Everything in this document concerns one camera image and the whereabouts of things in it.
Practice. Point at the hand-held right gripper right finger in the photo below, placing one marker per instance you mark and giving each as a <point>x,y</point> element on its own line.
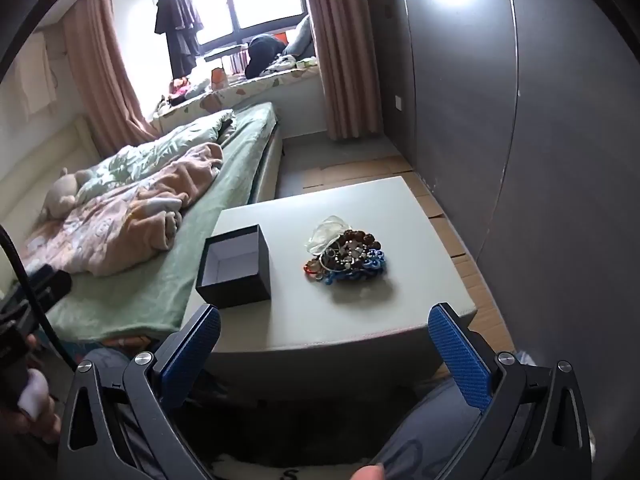
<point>460,360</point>

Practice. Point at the cream bed headboard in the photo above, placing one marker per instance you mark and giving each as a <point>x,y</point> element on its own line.
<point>40,150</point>

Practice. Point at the printed window seat cushion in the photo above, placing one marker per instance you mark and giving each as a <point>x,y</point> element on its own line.
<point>250,90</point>

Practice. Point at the bed with green sheet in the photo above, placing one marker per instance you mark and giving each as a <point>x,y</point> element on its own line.
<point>150,300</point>

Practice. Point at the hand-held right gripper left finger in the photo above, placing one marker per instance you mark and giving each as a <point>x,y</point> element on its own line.
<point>195,355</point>

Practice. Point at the pink curtain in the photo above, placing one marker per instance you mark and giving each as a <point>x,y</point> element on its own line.
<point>345,60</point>
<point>105,85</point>

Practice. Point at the person's right hand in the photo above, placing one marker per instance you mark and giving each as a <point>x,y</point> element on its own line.
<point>370,473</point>

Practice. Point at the pile of toys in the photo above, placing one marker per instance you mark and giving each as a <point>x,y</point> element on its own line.
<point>182,91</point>

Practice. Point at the grey wardrobe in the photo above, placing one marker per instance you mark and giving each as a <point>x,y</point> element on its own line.
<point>450,85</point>

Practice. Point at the white hanging cloth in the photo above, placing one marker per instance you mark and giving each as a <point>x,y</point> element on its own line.
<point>35,80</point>

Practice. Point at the beige plush toy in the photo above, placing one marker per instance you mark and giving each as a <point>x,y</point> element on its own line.
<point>62,192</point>

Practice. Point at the orange small bag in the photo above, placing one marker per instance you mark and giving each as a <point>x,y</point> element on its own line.
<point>218,78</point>

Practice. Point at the person's left hand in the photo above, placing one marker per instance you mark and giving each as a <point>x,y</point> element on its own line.
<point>35,395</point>

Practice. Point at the pink printed blanket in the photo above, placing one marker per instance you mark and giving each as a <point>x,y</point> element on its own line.
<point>125,225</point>

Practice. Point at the pile of jewelry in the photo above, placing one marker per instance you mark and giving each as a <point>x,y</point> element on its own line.
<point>352,260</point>

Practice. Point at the person's dark trousers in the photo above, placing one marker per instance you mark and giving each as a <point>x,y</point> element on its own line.
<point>430,420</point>

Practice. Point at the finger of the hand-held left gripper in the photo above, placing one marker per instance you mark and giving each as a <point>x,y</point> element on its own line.
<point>52,285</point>

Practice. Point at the dark bag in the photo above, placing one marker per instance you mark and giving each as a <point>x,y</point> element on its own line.
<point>262,52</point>

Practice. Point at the white wall socket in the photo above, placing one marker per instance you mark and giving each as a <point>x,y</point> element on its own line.
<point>398,102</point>

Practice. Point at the black jewelry box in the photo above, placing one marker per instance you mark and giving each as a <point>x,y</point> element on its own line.
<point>235,292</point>

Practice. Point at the dark hanging coat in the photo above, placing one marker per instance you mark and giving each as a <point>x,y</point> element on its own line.
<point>177,15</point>

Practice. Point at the white low table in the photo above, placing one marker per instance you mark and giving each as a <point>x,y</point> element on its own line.
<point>300,320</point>

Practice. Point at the clear plastic bag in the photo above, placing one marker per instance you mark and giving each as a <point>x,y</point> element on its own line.
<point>322,232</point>

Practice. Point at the grey pillow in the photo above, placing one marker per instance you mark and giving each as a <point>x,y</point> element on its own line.
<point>302,37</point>

